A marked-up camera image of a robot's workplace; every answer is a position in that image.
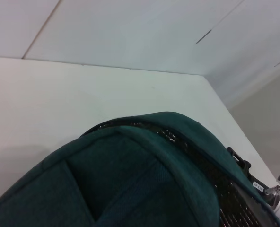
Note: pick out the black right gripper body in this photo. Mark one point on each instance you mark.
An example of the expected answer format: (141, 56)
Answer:
(245, 169)

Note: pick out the dark teal insulated lunch bag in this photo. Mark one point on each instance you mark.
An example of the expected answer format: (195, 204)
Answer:
(130, 179)

